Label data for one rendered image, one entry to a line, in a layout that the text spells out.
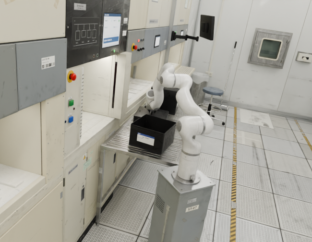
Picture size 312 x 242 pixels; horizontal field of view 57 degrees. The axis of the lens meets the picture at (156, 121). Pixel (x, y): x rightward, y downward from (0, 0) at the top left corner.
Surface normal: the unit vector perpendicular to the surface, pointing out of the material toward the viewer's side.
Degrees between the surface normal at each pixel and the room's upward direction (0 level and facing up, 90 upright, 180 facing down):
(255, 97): 90
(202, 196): 90
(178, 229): 90
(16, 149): 90
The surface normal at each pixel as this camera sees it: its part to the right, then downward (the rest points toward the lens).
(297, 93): -0.25, 0.32
